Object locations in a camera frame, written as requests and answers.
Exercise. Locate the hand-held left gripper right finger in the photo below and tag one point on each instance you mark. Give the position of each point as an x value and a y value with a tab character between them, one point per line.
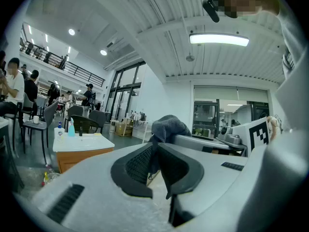
212	178

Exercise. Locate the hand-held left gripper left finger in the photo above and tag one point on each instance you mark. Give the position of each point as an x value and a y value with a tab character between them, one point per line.
108	202

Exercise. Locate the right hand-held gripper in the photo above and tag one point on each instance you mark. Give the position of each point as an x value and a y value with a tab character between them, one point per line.
241	135

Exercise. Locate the blue-grey cloth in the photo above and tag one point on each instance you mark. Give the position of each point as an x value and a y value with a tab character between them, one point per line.
166	127

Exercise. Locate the wooden cabinet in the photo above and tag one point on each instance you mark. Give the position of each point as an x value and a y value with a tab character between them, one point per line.
72	153

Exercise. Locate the large glass window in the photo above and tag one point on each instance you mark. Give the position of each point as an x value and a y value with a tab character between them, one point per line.
205	115

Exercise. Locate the white roller blind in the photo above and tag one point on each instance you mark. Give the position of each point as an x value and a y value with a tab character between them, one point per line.
217	93

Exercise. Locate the clear bottle yellow label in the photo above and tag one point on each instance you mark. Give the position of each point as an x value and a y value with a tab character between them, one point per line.
50	176

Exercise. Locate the brown cardboard box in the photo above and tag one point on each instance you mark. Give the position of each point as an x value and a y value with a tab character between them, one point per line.
123	129

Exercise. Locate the teal spray bottle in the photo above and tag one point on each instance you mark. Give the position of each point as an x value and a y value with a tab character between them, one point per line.
71	129

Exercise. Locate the dark green chair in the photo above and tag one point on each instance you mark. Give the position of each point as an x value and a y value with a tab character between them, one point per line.
83	123

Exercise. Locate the grey plastic chair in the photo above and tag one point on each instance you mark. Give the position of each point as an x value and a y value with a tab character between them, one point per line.
97	117
50	112
74	110

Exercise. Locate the black framed glass doors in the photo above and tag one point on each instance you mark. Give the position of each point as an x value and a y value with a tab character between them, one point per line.
123	93

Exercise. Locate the long ceiling lamp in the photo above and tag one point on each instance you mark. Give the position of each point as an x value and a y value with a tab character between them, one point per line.
218	39

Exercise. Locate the white cup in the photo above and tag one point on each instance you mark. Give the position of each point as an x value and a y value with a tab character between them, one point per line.
36	120

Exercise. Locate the round ceiling light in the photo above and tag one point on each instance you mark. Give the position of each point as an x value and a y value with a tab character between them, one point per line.
71	32
103	52

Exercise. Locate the black balcony railing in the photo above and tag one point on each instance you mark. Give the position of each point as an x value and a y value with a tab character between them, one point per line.
72	69

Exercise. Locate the person's grey shirt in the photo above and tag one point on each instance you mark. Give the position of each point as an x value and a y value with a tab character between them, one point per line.
294	28

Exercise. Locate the black head-mounted camera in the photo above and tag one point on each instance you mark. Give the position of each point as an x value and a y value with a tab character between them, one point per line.
211	10

